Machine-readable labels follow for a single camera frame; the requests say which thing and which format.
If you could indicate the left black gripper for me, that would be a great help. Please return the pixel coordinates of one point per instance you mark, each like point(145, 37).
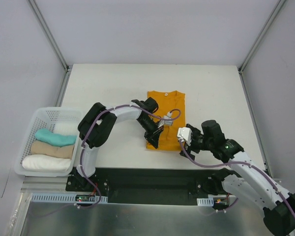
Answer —
point(154, 133)

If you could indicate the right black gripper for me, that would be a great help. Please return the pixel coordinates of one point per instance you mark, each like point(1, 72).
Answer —
point(191, 144)

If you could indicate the orange t shirt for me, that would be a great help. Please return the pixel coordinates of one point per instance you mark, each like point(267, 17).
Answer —
point(167, 101)

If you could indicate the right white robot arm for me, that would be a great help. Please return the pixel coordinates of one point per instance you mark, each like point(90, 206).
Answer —
point(239, 176)

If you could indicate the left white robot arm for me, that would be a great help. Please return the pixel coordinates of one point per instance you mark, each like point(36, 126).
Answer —
point(97, 124)

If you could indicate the teal rolled t shirt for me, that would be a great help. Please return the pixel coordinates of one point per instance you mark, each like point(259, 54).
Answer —
point(58, 140)

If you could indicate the white plastic basket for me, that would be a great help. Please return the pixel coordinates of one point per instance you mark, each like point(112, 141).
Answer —
point(60, 120)

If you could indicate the beige rolled t shirt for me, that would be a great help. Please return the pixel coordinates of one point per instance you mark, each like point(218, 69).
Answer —
point(42, 148)

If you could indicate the white rolled t shirt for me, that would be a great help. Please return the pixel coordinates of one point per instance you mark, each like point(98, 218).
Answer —
point(44, 163)

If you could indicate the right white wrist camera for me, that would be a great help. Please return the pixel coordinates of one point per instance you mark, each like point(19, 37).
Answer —
point(184, 134)

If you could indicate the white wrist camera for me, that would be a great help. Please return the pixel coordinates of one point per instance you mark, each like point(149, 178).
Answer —
point(184, 134)
point(167, 119)

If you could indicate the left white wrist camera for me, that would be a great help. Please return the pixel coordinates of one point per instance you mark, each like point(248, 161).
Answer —
point(167, 119)

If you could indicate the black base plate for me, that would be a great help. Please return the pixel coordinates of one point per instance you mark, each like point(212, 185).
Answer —
point(210, 179)

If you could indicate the right white cable duct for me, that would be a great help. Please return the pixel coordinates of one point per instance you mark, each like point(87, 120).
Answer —
point(205, 202)

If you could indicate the white cable duct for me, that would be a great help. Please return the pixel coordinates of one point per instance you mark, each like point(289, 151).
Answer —
point(67, 198)
point(205, 202)

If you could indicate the left white cable duct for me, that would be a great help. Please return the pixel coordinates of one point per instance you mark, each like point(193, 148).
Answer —
point(67, 198)

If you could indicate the right aluminium frame post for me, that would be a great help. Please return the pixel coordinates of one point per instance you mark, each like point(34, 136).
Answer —
point(279, 6)

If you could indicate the aluminium frame post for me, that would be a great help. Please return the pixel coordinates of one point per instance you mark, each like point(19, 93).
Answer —
point(46, 30)
point(279, 6)

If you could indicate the left aluminium frame post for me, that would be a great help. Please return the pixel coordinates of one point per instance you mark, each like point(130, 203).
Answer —
point(46, 30)

